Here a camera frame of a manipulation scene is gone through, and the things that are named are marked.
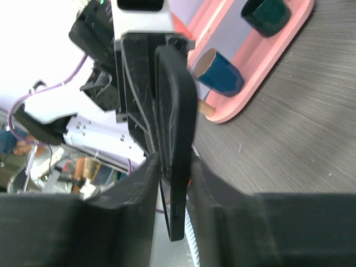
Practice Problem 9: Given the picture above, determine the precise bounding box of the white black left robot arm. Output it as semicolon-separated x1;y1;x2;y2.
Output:
10;1;197;172

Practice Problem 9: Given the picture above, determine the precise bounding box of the dark green cup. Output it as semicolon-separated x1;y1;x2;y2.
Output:
241;0;291;38

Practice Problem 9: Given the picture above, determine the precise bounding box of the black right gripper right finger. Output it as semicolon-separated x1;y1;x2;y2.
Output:
189;158;355;266

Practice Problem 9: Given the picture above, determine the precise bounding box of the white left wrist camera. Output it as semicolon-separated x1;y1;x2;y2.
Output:
111;1;175;41

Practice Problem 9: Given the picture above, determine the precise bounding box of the black phone case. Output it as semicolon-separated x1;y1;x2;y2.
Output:
155;45;197;241

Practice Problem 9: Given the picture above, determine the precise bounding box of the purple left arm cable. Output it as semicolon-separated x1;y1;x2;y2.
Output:
7;54;165;215

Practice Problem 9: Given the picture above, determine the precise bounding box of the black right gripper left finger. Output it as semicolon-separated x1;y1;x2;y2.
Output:
1;155;160;266

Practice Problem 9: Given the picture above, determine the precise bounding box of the pink tiered shelf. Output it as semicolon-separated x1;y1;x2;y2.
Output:
169;1;314;123

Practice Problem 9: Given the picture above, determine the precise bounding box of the blue cup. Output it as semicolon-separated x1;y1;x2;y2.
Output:
193;48;245;97

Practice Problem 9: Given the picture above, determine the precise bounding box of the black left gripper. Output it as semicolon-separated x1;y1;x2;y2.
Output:
69;1;191;155

